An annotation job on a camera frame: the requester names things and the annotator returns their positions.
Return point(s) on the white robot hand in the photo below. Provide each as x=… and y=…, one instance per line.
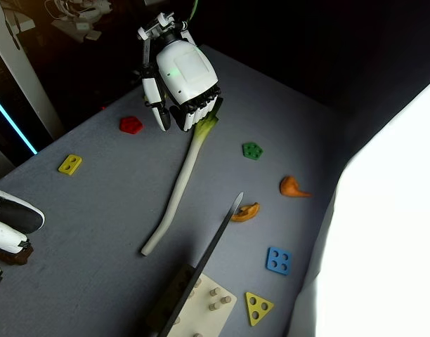
x=11, y=214
x=187, y=73

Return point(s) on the long leek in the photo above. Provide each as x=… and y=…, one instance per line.
x=187, y=168

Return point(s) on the wooden peg board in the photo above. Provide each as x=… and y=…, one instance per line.
x=215, y=317

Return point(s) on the brown toy food piece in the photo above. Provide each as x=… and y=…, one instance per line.
x=16, y=258

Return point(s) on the yellow two-hole rectangle block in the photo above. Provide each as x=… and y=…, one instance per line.
x=65, y=168

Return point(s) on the red pentagon block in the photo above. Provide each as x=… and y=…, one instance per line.
x=130, y=125

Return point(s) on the grey table cloth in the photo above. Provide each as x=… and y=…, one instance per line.
x=95, y=210

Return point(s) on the cyan light strip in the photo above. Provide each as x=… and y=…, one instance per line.
x=14, y=126

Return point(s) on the green pentagon block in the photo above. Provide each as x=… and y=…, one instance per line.
x=252, y=156

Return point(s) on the white background apparatus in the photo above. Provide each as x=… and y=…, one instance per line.
x=78, y=24

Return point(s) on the white pillar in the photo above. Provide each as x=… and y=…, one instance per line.
x=29, y=80

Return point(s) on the orange toy drumstick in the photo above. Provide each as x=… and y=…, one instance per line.
x=288, y=187

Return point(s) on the orange toy crescent piece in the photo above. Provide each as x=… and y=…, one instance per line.
x=252, y=212

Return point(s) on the blue four-hole square block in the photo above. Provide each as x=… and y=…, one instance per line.
x=279, y=261

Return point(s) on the white backdrop sheet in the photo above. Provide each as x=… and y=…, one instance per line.
x=383, y=228

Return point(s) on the yellow three-hole triangle block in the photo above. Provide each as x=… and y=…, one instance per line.
x=252, y=317

